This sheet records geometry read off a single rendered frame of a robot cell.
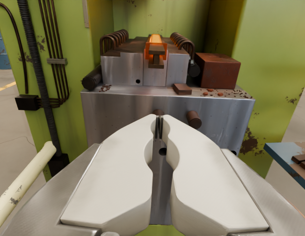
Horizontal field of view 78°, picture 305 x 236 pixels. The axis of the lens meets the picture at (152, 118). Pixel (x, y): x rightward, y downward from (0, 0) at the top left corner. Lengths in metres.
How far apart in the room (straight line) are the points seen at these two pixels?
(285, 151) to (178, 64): 0.37
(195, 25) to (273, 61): 0.39
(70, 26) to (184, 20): 0.50
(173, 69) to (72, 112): 0.40
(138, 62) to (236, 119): 0.26
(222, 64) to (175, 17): 0.49
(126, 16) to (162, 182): 0.69
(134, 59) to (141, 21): 0.49
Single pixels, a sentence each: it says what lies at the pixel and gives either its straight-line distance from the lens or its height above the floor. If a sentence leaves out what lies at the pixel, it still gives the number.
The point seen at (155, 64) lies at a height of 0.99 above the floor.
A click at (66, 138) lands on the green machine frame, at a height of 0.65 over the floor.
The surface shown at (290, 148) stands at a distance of 0.65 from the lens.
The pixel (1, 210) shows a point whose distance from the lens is 0.62.
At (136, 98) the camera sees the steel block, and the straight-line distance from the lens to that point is 0.41.
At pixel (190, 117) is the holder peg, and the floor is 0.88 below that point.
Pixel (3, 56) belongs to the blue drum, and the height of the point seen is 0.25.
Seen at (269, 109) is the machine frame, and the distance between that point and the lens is 0.75.
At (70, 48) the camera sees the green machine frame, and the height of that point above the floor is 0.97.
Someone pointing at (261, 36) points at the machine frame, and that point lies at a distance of 0.66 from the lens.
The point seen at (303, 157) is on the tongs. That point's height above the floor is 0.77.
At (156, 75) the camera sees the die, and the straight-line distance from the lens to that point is 0.46.
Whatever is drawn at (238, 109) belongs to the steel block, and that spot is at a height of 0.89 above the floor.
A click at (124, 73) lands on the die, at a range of 0.46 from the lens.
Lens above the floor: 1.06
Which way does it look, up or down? 28 degrees down
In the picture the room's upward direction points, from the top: 3 degrees clockwise
